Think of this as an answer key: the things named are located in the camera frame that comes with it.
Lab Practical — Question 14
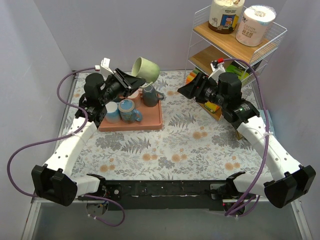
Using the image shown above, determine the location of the orange sponge pack right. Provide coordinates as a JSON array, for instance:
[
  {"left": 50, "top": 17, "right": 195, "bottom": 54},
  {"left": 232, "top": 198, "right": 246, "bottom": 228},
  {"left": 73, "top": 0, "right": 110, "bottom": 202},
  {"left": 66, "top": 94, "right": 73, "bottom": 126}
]
[{"left": 204, "top": 101, "right": 223, "bottom": 121}]

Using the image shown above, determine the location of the brown cartoon tissue roll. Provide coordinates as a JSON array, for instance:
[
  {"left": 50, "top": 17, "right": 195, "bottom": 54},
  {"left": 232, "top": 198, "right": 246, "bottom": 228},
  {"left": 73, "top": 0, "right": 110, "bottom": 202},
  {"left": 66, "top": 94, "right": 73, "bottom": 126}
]
[{"left": 208, "top": 0, "right": 245, "bottom": 35}]

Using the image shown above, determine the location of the pink toilet paper roll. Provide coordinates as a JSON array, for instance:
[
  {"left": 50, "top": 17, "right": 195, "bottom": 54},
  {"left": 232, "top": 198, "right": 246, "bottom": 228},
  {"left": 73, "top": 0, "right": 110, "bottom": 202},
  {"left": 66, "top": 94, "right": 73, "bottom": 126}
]
[{"left": 235, "top": 5, "right": 277, "bottom": 47}]

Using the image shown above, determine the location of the floral tablecloth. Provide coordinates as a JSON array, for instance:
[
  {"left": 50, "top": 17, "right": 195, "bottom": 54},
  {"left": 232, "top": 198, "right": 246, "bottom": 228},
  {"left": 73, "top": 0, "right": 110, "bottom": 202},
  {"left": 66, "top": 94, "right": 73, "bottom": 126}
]
[{"left": 71, "top": 71, "right": 262, "bottom": 180}]

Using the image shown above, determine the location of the orange sponge pack left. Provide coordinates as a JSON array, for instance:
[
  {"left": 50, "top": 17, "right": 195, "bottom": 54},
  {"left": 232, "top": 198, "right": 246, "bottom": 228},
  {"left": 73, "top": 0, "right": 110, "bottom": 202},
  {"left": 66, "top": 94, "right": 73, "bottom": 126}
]
[{"left": 185, "top": 68, "right": 201, "bottom": 84}]

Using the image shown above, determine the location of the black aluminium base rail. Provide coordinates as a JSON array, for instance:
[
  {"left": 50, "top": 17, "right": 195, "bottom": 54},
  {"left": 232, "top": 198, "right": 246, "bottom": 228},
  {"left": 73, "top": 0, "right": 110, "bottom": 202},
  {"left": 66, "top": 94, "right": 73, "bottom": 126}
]
[{"left": 31, "top": 179, "right": 301, "bottom": 212}]

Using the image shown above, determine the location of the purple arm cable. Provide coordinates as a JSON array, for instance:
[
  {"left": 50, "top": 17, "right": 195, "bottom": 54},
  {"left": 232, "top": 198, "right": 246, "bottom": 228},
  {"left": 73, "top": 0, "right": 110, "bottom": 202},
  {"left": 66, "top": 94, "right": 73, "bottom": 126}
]
[
  {"left": 6, "top": 66, "right": 126, "bottom": 228},
  {"left": 219, "top": 57, "right": 270, "bottom": 218}
]

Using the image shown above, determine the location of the pink mug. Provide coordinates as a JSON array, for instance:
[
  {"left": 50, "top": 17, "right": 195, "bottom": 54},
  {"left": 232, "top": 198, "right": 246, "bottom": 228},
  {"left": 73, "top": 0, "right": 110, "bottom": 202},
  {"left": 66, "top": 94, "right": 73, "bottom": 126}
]
[{"left": 119, "top": 90, "right": 141, "bottom": 101}]

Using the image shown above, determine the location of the blue white gradient mug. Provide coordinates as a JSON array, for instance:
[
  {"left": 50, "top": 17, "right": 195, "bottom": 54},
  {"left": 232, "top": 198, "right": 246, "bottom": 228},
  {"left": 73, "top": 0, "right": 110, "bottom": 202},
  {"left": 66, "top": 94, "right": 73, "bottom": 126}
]
[{"left": 104, "top": 101, "right": 121, "bottom": 124}]

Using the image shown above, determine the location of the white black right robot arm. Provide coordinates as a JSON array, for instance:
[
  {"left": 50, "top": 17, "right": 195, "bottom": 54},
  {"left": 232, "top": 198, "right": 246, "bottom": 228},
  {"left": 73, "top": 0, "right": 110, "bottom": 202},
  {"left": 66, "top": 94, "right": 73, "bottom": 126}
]
[{"left": 177, "top": 72, "right": 316, "bottom": 208}]

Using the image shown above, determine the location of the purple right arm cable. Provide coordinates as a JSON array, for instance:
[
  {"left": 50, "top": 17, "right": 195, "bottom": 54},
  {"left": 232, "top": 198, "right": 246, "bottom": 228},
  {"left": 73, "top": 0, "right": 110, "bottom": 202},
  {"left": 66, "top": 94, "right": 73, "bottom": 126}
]
[{"left": 219, "top": 57, "right": 270, "bottom": 218}]

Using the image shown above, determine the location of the white wire shelf rack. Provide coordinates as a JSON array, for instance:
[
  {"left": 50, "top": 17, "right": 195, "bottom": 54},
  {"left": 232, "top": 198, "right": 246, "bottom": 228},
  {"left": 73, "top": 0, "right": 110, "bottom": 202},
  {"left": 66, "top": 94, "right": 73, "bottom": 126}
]
[{"left": 183, "top": 4, "right": 288, "bottom": 111}]

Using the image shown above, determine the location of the orange sponge pack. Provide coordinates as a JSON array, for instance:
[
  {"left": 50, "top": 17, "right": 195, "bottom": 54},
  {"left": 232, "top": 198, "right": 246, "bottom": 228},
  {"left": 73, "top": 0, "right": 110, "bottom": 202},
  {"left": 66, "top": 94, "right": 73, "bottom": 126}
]
[
  {"left": 204, "top": 101, "right": 223, "bottom": 121},
  {"left": 185, "top": 68, "right": 201, "bottom": 84}
]

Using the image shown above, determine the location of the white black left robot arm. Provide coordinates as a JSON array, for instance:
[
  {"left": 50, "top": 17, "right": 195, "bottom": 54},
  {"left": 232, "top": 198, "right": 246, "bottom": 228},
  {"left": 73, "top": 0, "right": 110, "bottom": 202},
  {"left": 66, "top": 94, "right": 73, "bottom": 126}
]
[{"left": 31, "top": 68, "right": 147, "bottom": 206}]

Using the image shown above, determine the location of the green ceramic mug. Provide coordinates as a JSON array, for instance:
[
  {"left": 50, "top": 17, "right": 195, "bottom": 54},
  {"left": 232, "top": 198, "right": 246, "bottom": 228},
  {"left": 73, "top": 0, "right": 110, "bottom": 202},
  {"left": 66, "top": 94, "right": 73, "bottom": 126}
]
[{"left": 131, "top": 57, "right": 160, "bottom": 88}]

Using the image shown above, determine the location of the dark grey mug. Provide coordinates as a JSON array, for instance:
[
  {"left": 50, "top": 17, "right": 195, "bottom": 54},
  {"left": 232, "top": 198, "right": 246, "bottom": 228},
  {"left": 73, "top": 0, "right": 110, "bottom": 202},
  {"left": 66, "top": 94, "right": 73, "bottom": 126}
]
[{"left": 142, "top": 85, "right": 165, "bottom": 107}]

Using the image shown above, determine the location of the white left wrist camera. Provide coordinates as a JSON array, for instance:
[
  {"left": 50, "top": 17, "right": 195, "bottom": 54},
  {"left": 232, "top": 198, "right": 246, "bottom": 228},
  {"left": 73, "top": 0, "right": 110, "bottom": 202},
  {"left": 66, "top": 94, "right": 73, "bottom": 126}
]
[{"left": 94, "top": 57, "right": 114, "bottom": 78}]

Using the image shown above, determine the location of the terracotta pink tray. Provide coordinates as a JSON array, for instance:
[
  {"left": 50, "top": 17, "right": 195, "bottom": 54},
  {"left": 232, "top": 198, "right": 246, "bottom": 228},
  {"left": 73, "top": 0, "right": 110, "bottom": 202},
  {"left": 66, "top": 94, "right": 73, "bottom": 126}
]
[{"left": 98, "top": 93, "right": 163, "bottom": 132}]

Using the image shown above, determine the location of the blue butterfly mug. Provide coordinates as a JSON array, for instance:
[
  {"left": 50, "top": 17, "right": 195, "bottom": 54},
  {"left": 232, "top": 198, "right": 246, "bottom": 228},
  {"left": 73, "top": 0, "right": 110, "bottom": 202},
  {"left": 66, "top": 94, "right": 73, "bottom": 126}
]
[{"left": 118, "top": 99, "right": 143, "bottom": 124}]

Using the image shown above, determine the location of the green tissue box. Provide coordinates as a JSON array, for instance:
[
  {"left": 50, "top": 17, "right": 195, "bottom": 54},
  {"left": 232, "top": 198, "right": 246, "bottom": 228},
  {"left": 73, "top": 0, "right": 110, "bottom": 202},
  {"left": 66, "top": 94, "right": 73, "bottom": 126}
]
[{"left": 224, "top": 60, "right": 266, "bottom": 87}]

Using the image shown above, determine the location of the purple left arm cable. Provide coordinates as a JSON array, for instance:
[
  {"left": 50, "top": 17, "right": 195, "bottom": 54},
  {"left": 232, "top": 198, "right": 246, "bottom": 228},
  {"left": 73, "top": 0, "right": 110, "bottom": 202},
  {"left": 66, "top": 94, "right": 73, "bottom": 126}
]
[{"left": 6, "top": 66, "right": 126, "bottom": 228}]

